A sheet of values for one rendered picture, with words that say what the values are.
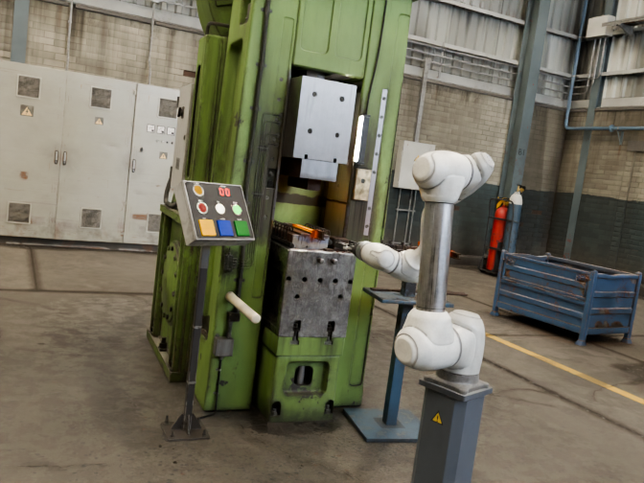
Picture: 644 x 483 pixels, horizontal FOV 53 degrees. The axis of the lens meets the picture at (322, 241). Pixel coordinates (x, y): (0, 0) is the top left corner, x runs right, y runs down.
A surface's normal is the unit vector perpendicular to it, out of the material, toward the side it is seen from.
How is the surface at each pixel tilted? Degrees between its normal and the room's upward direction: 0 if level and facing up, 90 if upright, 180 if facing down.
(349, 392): 90
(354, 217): 90
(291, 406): 90
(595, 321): 90
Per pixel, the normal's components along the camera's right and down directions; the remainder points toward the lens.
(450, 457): 0.00, 0.11
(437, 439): -0.70, -0.01
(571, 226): -0.90, -0.07
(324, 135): 0.39, 0.15
